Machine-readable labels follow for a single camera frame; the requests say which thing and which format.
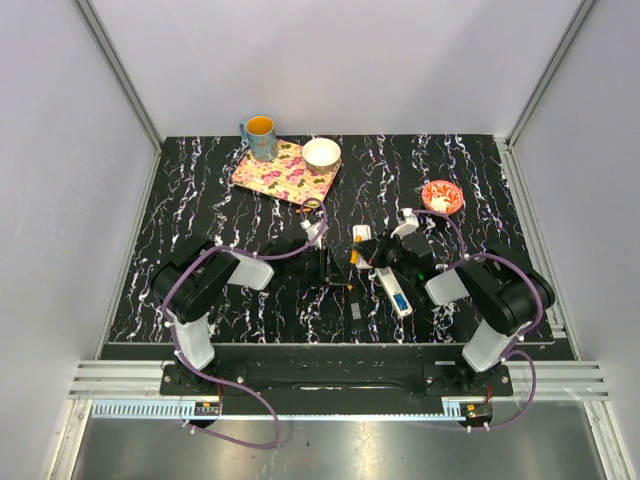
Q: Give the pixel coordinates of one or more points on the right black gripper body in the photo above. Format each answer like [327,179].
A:
[389,253]

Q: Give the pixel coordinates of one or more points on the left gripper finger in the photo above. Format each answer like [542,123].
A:
[337,278]
[327,269]

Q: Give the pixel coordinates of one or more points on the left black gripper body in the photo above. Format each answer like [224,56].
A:
[310,266]

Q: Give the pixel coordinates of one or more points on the white remote dark batteries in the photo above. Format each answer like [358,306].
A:
[361,233]

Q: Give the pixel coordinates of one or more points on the black remote orange batteries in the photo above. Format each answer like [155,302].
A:
[355,307]

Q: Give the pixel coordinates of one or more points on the white remote blue batteries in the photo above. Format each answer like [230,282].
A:
[391,287]

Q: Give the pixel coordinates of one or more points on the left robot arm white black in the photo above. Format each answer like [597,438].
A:
[188,295]

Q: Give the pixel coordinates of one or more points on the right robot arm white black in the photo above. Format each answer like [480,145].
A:
[511,300]

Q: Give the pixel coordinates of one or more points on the blue battery pair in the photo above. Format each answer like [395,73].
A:
[400,302]

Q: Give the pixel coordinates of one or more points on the red patterned small dish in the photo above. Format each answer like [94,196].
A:
[442,196]

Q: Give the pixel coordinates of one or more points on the pink floral tray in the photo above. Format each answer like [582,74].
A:
[287,177]

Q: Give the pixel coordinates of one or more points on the white ceramic bowl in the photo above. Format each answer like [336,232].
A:
[321,155]

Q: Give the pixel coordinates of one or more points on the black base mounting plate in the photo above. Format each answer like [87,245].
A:
[327,380]

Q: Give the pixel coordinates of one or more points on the blue floral mug orange inside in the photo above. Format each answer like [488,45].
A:
[259,134]

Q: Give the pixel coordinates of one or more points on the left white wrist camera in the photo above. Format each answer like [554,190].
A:
[315,230]

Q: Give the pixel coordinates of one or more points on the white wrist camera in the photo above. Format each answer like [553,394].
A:
[315,230]
[407,225]

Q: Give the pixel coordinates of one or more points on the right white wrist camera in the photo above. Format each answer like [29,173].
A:
[407,225]

